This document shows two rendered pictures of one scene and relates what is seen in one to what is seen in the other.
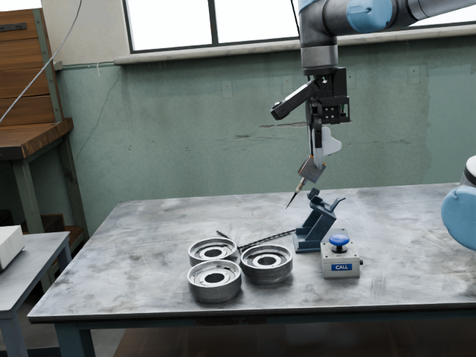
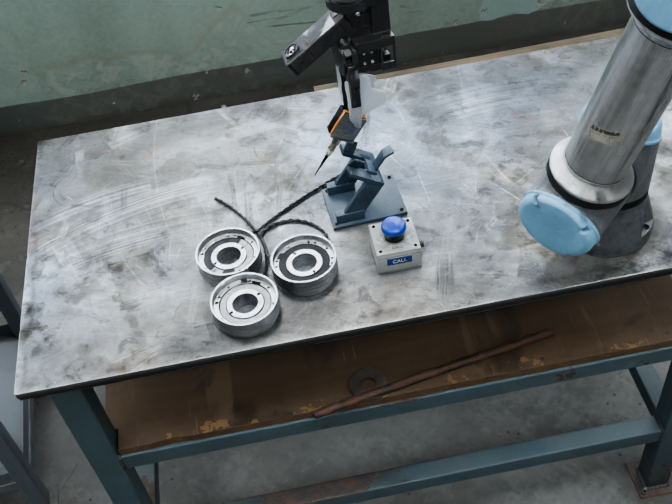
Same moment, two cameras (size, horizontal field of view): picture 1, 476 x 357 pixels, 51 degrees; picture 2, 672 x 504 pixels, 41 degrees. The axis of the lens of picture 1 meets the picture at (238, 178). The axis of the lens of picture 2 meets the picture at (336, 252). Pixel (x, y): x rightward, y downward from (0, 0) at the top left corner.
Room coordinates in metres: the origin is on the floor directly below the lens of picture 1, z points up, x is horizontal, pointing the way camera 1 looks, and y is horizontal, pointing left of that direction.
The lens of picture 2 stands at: (-0.03, 0.07, 1.87)
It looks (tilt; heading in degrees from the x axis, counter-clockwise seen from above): 47 degrees down; 350
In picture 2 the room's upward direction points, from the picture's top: 8 degrees counter-clockwise
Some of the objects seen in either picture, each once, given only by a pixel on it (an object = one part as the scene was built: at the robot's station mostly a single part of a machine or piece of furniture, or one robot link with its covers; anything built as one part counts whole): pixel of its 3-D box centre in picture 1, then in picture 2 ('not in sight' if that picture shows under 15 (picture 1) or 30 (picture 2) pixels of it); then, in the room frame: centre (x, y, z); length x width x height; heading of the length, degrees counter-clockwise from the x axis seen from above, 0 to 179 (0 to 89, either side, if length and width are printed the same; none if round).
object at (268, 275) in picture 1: (267, 264); (305, 266); (0.92, -0.04, 0.82); 0.10 x 0.10 x 0.04
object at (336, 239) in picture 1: (339, 247); (394, 233); (0.91, -0.19, 0.85); 0.04 x 0.04 x 0.05
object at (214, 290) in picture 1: (214, 281); (246, 306); (0.87, 0.06, 0.82); 0.10 x 0.10 x 0.04
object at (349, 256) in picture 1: (342, 258); (398, 244); (0.91, -0.20, 0.82); 0.08 x 0.07 x 0.05; 84
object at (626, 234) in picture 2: not in sight; (607, 201); (0.86, -0.53, 0.85); 0.15 x 0.15 x 0.10
